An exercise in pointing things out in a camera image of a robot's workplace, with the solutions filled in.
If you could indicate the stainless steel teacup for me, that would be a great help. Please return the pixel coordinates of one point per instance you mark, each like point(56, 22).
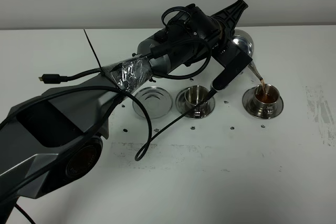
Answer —
point(193, 96)
point(265, 96)

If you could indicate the left stainless steel saucer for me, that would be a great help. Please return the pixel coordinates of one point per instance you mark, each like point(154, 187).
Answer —
point(157, 101)

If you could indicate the middle stainless steel saucer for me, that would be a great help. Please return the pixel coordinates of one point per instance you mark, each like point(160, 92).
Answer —
point(180, 103)

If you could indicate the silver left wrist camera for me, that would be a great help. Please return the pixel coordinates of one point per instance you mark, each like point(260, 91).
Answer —
point(216, 85)

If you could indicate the right stainless steel saucer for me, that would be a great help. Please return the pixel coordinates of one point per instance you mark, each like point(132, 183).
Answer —
point(247, 101)

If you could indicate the stainless steel teapot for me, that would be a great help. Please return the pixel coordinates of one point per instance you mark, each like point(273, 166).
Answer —
point(245, 42)

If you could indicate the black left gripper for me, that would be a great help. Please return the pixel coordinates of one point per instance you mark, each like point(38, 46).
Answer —
point(219, 28)

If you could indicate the black cable tie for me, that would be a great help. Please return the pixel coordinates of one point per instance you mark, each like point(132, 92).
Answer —
point(98, 62)

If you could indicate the right stainless steel teacup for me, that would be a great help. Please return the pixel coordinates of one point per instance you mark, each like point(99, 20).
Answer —
point(265, 96)

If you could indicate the stainless steel saucer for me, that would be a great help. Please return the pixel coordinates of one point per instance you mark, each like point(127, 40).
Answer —
point(247, 101)
point(180, 103)
point(157, 101)

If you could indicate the middle stainless steel teacup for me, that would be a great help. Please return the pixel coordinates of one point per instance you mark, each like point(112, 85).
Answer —
point(193, 96)

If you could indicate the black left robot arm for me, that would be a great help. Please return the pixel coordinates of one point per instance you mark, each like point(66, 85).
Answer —
point(56, 138)

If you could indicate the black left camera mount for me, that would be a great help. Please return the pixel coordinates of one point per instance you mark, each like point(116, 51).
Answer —
point(234, 61)

